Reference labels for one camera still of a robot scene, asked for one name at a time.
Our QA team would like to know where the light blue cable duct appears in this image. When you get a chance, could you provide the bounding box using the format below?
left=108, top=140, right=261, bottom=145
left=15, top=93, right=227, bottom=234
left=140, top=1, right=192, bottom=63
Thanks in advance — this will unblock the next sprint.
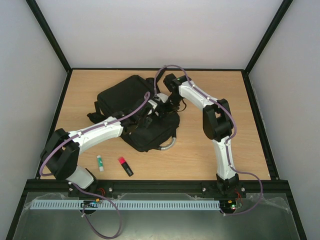
left=30, top=200, right=220, bottom=211

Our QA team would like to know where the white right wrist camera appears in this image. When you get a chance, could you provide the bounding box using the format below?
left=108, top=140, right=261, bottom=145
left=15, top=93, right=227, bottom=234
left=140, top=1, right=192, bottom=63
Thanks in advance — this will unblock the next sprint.
left=154, top=93, right=169, bottom=103

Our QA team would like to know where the pink black highlighter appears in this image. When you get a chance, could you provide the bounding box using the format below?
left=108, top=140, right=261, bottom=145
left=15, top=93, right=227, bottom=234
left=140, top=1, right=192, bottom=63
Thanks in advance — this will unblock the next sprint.
left=118, top=157, right=134, bottom=177

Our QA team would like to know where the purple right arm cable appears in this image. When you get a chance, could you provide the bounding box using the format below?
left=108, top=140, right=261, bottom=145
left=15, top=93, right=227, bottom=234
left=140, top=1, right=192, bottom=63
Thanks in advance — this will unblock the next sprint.
left=153, top=64, right=264, bottom=216

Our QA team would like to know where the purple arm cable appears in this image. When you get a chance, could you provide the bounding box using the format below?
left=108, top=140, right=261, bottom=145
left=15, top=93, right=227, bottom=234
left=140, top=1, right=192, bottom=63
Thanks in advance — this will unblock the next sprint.
left=39, top=91, right=123, bottom=238
left=153, top=64, right=264, bottom=216

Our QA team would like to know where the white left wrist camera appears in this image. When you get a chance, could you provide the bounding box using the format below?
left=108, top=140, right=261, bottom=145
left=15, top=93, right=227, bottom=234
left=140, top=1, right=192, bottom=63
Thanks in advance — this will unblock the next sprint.
left=148, top=99, right=158, bottom=109

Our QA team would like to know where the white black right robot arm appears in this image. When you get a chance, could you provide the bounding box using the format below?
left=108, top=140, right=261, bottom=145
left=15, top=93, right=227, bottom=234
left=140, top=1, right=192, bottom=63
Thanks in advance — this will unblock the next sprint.
left=163, top=73, right=239, bottom=196

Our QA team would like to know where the green white glue stick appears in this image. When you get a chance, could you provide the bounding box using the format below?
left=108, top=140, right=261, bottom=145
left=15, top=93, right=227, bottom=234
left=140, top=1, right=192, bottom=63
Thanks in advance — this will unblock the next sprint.
left=96, top=155, right=104, bottom=172

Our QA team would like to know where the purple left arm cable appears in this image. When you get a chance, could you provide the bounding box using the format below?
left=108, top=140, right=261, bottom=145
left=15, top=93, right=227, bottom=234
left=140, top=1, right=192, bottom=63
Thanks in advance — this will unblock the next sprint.
left=39, top=91, right=123, bottom=238

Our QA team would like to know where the black student backpack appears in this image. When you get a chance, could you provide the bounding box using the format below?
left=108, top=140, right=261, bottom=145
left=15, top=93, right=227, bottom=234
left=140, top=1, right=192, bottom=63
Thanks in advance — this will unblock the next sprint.
left=87, top=75, right=180, bottom=152

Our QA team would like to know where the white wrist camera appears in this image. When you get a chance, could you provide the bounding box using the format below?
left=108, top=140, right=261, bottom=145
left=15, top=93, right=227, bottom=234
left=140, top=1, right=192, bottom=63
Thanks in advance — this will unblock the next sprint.
left=154, top=93, right=169, bottom=103
left=148, top=99, right=158, bottom=109

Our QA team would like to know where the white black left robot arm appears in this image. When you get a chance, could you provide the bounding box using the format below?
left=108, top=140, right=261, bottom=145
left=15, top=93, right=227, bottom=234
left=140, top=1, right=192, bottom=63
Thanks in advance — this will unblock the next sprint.
left=39, top=99, right=158, bottom=190

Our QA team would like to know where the black enclosure frame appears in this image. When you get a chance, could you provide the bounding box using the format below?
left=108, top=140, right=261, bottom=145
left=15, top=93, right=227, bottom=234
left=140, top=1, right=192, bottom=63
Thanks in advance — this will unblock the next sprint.
left=6, top=0, right=307, bottom=240

